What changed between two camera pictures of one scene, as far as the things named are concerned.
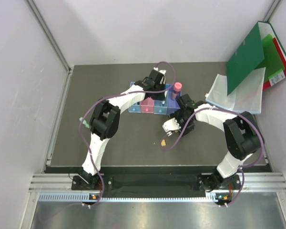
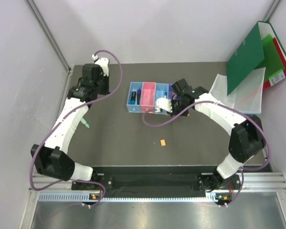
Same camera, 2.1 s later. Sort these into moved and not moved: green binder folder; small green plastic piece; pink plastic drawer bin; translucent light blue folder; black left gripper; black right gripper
Moved: black left gripper; black right gripper
Not moved: translucent light blue folder; small green plastic piece; green binder folder; pink plastic drawer bin
